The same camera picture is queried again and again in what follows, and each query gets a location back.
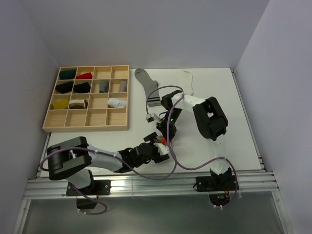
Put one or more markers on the wooden compartment tray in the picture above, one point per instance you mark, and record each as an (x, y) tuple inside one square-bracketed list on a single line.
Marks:
[(98, 116)]

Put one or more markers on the black rolled sock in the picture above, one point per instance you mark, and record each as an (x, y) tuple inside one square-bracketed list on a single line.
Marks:
[(65, 87), (82, 88)]

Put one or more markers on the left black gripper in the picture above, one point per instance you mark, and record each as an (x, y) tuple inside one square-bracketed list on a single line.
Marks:
[(152, 139)]

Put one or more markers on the dark green rolled sock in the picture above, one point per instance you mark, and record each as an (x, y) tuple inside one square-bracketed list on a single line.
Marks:
[(67, 74)]

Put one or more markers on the black rolled sock left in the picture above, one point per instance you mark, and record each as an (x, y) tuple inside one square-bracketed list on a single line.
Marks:
[(65, 87)]

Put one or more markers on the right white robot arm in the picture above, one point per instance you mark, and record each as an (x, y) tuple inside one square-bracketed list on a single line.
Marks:
[(209, 116)]

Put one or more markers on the black rolled sock right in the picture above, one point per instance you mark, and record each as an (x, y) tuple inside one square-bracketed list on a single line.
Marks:
[(82, 88)]

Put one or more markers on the yellow rolled sock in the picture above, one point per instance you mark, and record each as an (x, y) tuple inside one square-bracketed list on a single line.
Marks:
[(61, 104)]

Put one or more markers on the aluminium mounting rail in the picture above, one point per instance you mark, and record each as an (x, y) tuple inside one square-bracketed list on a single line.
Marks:
[(134, 185)]

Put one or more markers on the plain white sock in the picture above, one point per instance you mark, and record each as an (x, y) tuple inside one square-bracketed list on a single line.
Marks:
[(185, 80)]

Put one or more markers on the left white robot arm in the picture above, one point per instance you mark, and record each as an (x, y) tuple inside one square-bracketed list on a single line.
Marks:
[(69, 159)]

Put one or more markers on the red rolled sock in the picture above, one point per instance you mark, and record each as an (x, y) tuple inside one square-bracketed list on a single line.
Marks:
[(85, 76)]

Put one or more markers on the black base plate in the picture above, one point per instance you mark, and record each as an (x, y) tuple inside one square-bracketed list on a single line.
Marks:
[(97, 187), (215, 184)]

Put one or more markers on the white brown rolled sock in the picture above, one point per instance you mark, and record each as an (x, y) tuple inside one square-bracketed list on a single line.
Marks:
[(78, 103)]

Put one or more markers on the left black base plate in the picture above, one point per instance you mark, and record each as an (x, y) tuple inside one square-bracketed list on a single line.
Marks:
[(97, 187)]

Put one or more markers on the grey striped sock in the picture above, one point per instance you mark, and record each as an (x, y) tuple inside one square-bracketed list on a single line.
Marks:
[(150, 86)]

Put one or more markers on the white striped sock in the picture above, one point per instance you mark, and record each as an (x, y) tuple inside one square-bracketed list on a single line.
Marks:
[(116, 103)]

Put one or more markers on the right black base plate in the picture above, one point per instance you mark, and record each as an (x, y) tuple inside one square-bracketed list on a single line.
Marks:
[(215, 184)]

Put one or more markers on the light grey rolled sock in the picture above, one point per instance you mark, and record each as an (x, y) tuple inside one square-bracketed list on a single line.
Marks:
[(123, 86)]

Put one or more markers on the beige red reindeer sock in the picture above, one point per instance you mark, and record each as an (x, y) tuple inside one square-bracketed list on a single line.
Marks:
[(160, 139)]

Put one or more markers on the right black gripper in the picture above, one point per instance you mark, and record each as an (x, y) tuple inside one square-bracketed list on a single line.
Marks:
[(163, 128)]

